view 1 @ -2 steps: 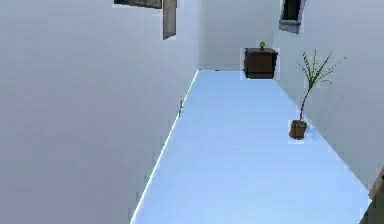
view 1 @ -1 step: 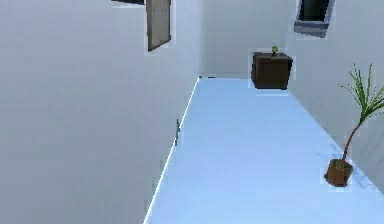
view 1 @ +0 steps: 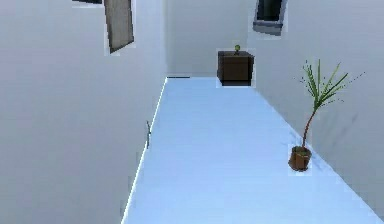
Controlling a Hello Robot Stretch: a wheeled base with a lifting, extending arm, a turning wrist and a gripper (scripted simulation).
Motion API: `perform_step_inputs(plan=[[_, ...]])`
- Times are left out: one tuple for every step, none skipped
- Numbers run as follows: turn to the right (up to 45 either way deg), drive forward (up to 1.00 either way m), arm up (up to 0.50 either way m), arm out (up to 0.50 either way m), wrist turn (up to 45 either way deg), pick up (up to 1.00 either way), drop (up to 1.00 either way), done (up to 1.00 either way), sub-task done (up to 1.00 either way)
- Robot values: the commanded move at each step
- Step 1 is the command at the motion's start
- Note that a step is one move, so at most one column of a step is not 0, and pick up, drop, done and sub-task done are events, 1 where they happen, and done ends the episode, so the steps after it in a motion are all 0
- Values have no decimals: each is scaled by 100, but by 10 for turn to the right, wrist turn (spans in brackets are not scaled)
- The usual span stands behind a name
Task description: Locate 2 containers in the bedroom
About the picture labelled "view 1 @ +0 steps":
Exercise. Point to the thin green plant stem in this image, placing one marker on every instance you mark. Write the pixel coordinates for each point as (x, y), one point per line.
(148, 134)

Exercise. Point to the dark brown wooden cabinet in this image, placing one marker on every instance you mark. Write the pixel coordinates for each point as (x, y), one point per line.
(235, 68)

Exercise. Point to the small green potted plant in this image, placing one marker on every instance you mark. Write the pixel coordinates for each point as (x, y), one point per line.
(237, 49)

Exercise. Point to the brown plant pot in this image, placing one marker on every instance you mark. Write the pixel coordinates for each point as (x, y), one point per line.
(299, 159)

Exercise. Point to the grey framed window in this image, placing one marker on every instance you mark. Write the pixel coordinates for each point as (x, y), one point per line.
(269, 15)

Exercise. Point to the tall palm house plant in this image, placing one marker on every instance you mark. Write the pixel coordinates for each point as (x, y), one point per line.
(320, 92)

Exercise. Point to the grey framed wall picture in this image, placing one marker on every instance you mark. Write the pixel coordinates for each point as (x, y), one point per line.
(119, 24)

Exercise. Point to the dark framed wall picture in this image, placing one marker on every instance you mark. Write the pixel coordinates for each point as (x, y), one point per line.
(87, 1)

